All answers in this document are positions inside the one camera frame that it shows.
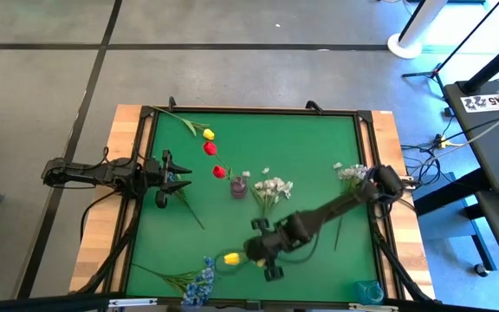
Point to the small black camera box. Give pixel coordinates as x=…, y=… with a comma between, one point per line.
x=253, y=305

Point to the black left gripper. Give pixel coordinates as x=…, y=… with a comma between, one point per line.
x=163, y=173

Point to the black camera mount beam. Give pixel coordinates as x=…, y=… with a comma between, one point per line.
x=59, y=300

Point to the red artificial tulip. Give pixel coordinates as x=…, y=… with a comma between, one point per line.
x=219, y=172
x=209, y=148

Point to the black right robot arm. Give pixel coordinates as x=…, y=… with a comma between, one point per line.
x=336, y=208

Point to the silver metal bracket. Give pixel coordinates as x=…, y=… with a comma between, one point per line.
x=371, y=308
x=132, y=302

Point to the white printed paper label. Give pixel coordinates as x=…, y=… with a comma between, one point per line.
x=479, y=103

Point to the black slanted desk leg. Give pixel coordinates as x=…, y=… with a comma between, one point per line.
x=496, y=63

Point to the yellow plug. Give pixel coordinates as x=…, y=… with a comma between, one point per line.
x=443, y=142

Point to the black caster wheel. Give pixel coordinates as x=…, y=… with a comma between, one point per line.
x=482, y=270

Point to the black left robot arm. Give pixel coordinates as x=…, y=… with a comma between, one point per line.
x=85, y=173

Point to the white pole with round base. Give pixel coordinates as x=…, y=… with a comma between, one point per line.
x=405, y=47

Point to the green table mat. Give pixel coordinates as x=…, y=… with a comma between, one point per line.
x=301, y=143

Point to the teal textured glass vase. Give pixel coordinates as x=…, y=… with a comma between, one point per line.
x=369, y=293

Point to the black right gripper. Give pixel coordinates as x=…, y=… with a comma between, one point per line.
x=271, y=245

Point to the black tripod stand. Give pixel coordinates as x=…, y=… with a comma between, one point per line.
x=423, y=73

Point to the black table frame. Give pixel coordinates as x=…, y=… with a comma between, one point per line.
x=254, y=109

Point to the purple ribbed glass vase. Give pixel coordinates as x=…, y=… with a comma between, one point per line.
x=238, y=188

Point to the blue artificial flower bunch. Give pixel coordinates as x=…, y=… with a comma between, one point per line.
x=199, y=281
x=191, y=212

